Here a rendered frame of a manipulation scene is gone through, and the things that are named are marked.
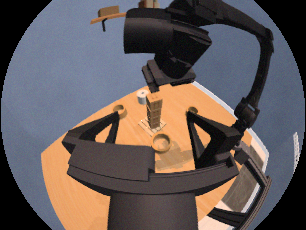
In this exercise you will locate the grey cylinder with pale top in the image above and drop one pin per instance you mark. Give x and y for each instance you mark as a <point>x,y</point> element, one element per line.
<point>141,96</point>

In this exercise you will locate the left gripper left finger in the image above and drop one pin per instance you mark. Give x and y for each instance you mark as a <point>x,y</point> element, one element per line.
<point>90,130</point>

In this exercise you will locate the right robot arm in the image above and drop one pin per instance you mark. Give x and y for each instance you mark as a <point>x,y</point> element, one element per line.
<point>154,30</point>

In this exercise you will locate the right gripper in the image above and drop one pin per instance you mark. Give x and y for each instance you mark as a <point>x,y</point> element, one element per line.
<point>173,71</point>

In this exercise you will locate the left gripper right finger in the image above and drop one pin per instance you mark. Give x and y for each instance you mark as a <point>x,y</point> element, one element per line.
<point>223,138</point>

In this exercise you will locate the small wooden pallet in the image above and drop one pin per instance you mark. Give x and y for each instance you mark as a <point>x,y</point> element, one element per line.
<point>151,132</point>

